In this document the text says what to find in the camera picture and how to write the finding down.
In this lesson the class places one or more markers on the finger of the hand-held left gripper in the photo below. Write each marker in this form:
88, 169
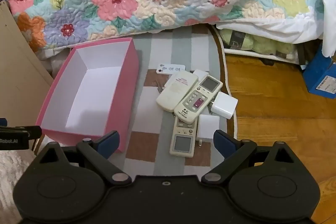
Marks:
34, 132

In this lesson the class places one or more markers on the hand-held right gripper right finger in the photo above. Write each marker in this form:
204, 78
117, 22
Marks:
223, 144

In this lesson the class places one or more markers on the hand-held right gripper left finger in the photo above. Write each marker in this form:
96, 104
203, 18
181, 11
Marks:
109, 144

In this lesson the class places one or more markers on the white charger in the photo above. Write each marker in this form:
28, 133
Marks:
200, 73
208, 127
224, 106

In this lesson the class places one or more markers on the white remote with grey screen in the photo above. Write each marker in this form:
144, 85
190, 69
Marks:
182, 142

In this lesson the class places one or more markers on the white remote with pink buttons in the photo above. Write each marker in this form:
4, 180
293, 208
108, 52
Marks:
197, 98

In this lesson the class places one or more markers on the pink cardboard box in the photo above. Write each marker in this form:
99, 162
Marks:
92, 87

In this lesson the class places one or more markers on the cream remote with red label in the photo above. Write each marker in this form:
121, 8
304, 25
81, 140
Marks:
173, 92

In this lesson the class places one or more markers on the metal keys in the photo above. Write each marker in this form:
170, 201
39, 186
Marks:
159, 88

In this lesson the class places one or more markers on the white fuzzy rug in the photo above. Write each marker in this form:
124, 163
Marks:
10, 174

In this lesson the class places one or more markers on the brown cardboard sheet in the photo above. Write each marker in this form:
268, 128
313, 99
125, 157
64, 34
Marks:
18, 69

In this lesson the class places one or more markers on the small flat white remote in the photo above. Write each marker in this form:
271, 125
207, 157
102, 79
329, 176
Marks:
170, 68

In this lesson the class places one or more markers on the green bundle under bed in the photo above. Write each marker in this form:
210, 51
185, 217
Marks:
249, 52

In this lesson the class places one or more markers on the green yarn skein dark label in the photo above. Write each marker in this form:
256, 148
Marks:
228, 37

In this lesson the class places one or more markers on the checkered rug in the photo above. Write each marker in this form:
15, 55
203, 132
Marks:
168, 48

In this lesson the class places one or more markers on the blue box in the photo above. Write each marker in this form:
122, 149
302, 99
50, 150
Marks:
315, 69

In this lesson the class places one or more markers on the white bed sheet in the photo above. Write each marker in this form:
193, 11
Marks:
262, 27

